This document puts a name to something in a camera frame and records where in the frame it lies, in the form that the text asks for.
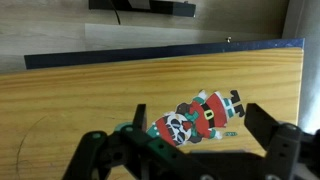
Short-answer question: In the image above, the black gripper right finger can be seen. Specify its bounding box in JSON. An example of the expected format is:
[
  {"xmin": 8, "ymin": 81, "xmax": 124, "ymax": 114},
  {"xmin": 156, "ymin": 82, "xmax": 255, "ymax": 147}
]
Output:
[{"xmin": 244, "ymin": 103, "xmax": 302, "ymax": 180}]

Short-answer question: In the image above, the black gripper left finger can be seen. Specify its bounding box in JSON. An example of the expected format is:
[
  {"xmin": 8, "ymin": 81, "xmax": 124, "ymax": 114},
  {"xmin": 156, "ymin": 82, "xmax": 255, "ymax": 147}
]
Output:
[{"xmin": 63, "ymin": 104, "xmax": 185, "ymax": 180}]

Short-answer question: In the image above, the Santa character sticker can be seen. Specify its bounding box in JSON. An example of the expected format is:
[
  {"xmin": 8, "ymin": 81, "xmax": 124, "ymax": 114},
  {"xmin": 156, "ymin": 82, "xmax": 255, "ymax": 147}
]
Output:
[{"xmin": 147, "ymin": 90, "xmax": 245, "ymax": 146}]

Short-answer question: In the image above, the black monitor base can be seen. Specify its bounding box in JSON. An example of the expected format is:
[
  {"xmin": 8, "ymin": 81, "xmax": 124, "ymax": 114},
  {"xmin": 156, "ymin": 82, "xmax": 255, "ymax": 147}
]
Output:
[{"xmin": 88, "ymin": 0, "xmax": 196, "ymax": 17}]

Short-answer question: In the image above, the black cable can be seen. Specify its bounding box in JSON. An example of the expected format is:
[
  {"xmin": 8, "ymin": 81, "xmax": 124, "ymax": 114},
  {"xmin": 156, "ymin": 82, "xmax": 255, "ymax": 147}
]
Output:
[{"xmin": 111, "ymin": 0, "xmax": 122, "ymax": 26}]

